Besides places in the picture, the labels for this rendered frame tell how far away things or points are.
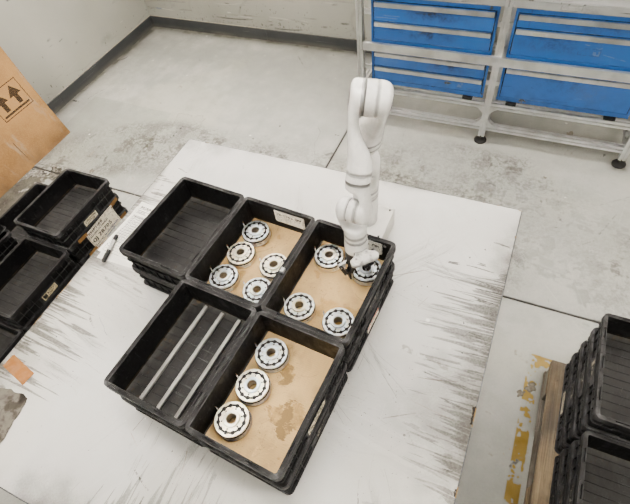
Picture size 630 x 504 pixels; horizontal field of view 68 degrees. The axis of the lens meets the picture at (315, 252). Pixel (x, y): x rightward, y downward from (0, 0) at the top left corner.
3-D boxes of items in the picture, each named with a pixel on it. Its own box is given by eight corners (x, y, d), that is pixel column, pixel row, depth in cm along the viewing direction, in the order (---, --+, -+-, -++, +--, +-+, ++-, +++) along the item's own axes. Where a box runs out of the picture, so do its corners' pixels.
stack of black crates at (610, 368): (564, 362, 202) (604, 311, 167) (642, 387, 193) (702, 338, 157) (552, 453, 182) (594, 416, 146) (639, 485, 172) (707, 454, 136)
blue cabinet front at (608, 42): (496, 98, 287) (517, 6, 242) (627, 118, 264) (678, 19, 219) (495, 101, 285) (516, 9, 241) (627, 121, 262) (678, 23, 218)
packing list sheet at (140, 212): (138, 201, 212) (138, 200, 212) (180, 212, 205) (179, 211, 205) (92, 256, 195) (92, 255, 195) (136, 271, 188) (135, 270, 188)
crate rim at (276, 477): (260, 312, 146) (258, 308, 144) (347, 348, 135) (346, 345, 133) (184, 431, 126) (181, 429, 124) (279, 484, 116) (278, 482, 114)
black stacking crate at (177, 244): (192, 196, 194) (183, 177, 185) (252, 216, 184) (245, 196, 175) (131, 268, 175) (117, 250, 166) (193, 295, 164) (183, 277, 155)
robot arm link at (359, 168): (338, 185, 124) (370, 188, 123) (349, 80, 110) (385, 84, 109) (341, 172, 132) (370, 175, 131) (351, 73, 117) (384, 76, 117)
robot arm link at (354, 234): (335, 240, 142) (362, 248, 139) (330, 206, 130) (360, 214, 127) (344, 223, 145) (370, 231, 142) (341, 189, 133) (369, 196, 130)
